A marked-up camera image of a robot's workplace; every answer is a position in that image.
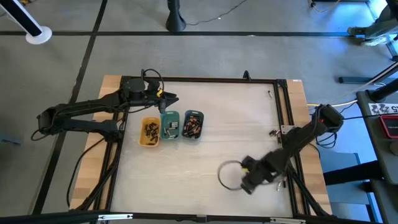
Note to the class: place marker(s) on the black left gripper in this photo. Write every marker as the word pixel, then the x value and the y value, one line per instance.
pixel 161 101

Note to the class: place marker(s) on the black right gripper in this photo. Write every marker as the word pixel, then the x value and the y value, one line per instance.
pixel 258 171

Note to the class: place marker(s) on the green plastic bin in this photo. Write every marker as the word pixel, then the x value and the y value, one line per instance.
pixel 169 115

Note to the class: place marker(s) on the blue-grey plastic bin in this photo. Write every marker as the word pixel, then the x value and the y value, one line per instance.
pixel 192 113

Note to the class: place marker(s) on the yellow plastic bin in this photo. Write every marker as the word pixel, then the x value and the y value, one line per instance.
pixel 141 137

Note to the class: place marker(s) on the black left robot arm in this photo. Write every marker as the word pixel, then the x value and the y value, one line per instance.
pixel 81 107

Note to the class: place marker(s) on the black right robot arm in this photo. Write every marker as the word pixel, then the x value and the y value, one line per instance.
pixel 298 140

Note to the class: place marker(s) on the black stand pole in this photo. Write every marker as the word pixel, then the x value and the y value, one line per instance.
pixel 175 21

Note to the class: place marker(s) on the black desk foot bar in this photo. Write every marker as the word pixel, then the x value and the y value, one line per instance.
pixel 357 80
pixel 351 174

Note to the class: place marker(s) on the dark grey side desk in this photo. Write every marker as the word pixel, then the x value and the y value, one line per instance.
pixel 382 149

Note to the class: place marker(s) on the red and black case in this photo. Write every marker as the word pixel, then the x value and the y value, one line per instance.
pixel 390 126

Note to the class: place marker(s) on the white marker sheet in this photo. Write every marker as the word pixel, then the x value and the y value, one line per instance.
pixel 384 109

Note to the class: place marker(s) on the black aluminium table frame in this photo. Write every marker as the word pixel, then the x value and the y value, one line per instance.
pixel 202 79

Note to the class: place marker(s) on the black frame clamp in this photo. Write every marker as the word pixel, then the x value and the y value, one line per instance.
pixel 143 74
pixel 246 75

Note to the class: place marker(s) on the silver frame bracket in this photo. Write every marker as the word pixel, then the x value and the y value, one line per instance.
pixel 287 221
pixel 115 216

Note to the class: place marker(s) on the white round-base post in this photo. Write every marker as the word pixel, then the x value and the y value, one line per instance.
pixel 38 35

